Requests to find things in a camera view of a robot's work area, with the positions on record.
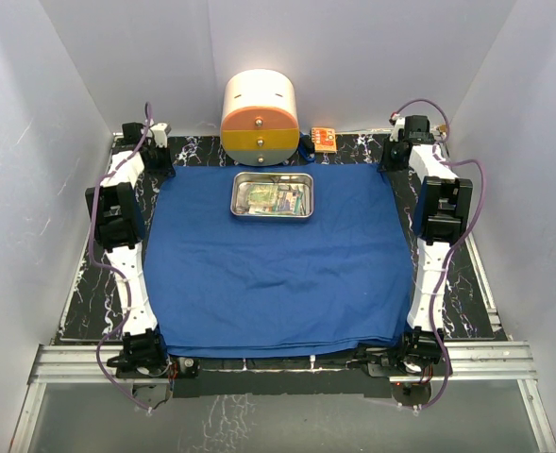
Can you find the packaged supplies in tray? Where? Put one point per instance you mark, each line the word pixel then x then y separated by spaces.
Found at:
pixel 260 199

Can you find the blue surgical cloth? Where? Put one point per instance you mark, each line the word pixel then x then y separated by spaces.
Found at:
pixel 229 288

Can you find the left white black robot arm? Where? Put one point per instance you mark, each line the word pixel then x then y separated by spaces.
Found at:
pixel 119 228

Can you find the round three-drawer storage box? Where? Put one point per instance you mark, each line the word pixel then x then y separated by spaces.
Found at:
pixel 259 124

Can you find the blue black clip tool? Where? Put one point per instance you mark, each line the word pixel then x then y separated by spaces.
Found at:
pixel 306 148

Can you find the small orange spiral notebook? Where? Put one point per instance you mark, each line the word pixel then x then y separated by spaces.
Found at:
pixel 324 140

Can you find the aluminium frame rail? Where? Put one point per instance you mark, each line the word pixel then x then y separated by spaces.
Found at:
pixel 470 360

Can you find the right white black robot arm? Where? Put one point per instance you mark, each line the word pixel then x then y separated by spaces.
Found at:
pixel 439 221

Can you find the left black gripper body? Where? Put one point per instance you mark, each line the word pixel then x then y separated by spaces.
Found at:
pixel 160 159

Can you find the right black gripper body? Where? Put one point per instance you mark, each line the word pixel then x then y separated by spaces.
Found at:
pixel 392 160

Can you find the steel instrument tray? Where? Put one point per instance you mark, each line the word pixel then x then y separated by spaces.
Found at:
pixel 243 178

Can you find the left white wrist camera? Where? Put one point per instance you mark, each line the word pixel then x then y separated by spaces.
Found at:
pixel 159 132

